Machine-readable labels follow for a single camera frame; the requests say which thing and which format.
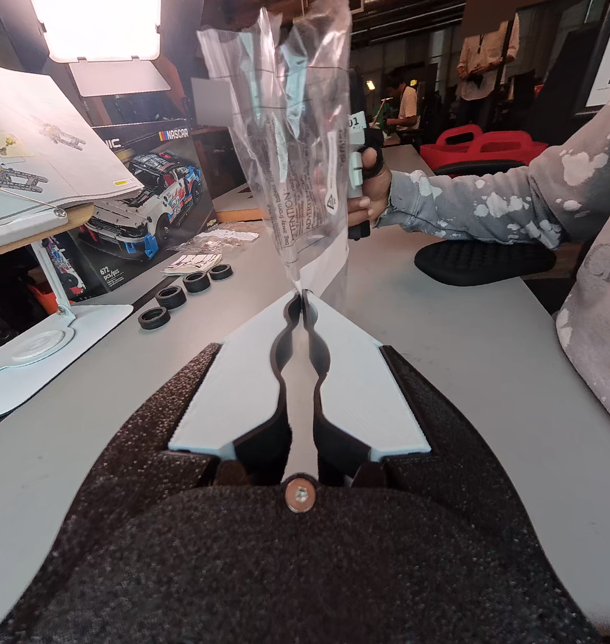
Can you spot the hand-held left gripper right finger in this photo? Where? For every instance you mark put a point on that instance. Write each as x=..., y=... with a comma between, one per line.
x=370, y=397

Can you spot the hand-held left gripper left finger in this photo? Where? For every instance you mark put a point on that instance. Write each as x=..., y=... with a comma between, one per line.
x=234, y=392

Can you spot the large clear plastic bag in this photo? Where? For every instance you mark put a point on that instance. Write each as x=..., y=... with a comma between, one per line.
x=284, y=126

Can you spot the person's right forearm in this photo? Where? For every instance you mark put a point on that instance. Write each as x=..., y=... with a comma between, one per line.
x=486, y=201

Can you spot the grey desk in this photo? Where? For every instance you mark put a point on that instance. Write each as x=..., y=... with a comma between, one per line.
x=435, y=362

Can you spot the person's right hand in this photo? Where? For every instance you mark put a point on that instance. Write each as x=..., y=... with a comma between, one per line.
x=379, y=188

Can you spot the black toy tyre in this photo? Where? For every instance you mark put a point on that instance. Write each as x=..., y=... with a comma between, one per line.
x=221, y=271
x=154, y=318
x=196, y=281
x=171, y=297

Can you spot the wood-edged white table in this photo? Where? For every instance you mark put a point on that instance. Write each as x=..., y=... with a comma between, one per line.
x=234, y=201

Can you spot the red chair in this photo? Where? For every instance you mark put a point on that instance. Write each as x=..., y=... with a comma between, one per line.
x=486, y=148

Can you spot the sticker sheet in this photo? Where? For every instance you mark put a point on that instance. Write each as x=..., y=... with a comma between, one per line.
x=191, y=262

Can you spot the crumpled empty clear bags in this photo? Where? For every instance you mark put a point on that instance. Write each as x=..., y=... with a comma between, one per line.
x=219, y=240

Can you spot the black wrist rest pad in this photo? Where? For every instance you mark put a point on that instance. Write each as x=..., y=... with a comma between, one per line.
x=486, y=264

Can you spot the white book stand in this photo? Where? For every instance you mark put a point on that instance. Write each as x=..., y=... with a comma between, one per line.
x=48, y=347

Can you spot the toy car box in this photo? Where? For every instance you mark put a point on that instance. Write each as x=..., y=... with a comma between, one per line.
x=154, y=191

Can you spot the black framed marker sign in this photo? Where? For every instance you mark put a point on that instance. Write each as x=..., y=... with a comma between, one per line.
x=609, y=60

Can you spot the studio light panel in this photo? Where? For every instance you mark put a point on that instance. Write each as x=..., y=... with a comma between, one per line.
x=98, y=30

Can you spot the instruction booklet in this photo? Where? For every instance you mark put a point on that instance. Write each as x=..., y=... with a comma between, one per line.
x=43, y=151

